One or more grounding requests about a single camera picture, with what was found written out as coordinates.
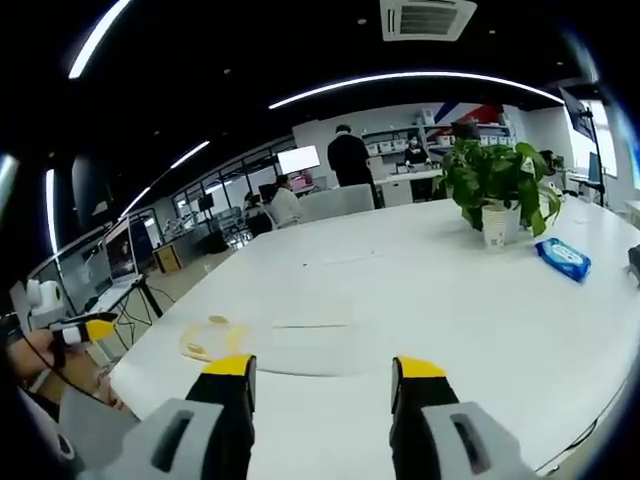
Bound translucent yellow buckle strap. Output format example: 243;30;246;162
178;314;254;362

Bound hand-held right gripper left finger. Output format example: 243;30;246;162
79;352;259;480

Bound ceiling air conditioner vent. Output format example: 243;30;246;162
378;0;477;43

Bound white storage shelf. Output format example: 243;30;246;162
360;107;517;157

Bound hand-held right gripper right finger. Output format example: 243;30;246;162
389;354;546;480

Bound green potted plant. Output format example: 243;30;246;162
433;134;564;239

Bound long ceiling light strip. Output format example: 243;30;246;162
119;139;211;219
67;0;134;80
267;71;565;111

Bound bright white screen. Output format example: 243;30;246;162
276;144;322;174

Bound open laptop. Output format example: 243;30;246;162
97;218;147;301

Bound blue wet wipes pack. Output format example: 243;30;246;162
533;236;593;284

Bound black stand with screen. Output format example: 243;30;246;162
558;85;612;208

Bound person's left hand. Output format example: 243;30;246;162
8;329;68;385

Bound person's light grey clothing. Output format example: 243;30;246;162
0;387;144;480

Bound dark object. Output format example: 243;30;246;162
622;243;640;290

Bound white round device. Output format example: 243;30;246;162
23;278;65;327

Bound black thin cable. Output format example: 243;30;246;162
29;327;121;409

